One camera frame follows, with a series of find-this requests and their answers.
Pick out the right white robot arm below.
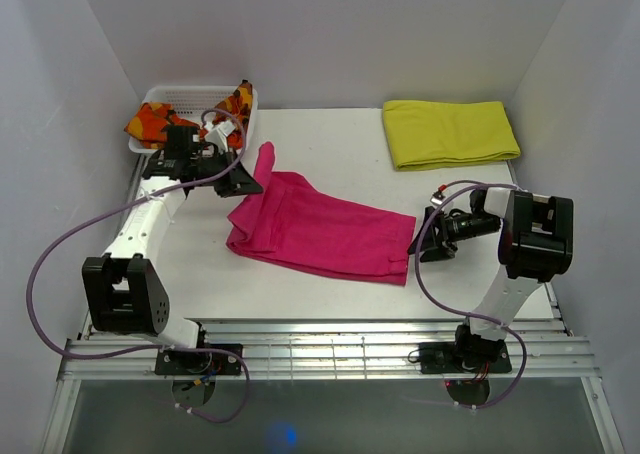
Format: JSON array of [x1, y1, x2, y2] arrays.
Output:
[[407, 181, 574, 378]]

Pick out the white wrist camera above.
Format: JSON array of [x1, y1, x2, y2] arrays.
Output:
[[430, 185, 447, 207], [204, 120, 236, 150]]

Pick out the white plastic basket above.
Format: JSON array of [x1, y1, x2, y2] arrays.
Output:
[[128, 85, 259, 156]]

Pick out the orange patterned trousers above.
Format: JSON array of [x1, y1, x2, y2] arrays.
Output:
[[124, 80, 253, 150]]

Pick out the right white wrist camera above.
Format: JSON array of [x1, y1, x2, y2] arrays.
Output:
[[430, 185, 447, 207]]

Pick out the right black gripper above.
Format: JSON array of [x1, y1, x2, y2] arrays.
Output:
[[407, 205, 500, 262]]

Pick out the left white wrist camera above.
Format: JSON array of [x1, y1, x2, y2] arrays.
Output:
[[204, 120, 236, 150]]

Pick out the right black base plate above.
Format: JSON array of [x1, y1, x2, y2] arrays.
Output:
[[407, 341, 512, 374]]

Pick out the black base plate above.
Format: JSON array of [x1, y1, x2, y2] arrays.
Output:
[[154, 344, 244, 376], [407, 341, 512, 374]]

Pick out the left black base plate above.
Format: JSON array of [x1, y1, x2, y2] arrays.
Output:
[[154, 344, 244, 376]]

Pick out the pink trousers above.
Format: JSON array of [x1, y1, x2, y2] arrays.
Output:
[[226, 142, 416, 286]]

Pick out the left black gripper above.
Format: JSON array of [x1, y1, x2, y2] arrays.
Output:
[[191, 147, 263, 199]]

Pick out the folded yellow trousers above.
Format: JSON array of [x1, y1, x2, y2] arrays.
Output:
[[382, 100, 521, 172]]

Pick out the aluminium frame rail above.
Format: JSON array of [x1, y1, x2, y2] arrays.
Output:
[[41, 316, 624, 453]]

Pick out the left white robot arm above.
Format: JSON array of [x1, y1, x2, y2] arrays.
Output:
[[82, 120, 263, 374]]

